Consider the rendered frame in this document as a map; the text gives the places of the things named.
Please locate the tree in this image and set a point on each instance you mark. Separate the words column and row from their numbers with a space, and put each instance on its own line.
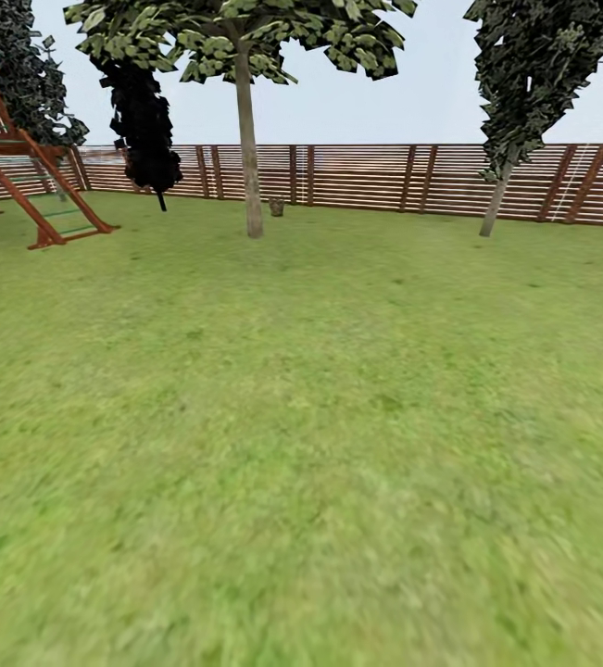
column 535, row 54
column 141, row 119
column 33, row 101
column 240, row 38

